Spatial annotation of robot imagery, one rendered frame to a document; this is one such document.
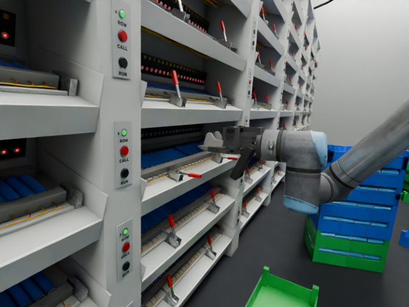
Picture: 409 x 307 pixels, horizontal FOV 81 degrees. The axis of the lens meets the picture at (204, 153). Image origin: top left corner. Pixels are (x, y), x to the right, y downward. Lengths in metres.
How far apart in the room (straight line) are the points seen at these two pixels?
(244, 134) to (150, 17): 0.39
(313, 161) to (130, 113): 0.45
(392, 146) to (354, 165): 0.09
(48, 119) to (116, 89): 0.12
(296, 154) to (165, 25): 0.44
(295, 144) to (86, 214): 0.50
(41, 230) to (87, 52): 0.29
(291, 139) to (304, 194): 0.14
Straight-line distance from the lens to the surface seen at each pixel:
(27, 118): 0.38
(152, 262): 0.68
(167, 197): 0.62
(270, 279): 1.10
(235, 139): 0.71
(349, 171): 0.75
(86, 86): 0.45
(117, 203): 0.49
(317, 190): 0.69
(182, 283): 0.92
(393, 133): 0.71
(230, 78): 1.05
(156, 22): 0.56
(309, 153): 0.66
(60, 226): 0.46
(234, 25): 1.09
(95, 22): 0.45
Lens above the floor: 0.70
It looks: 11 degrees down
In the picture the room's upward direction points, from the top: 3 degrees clockwise
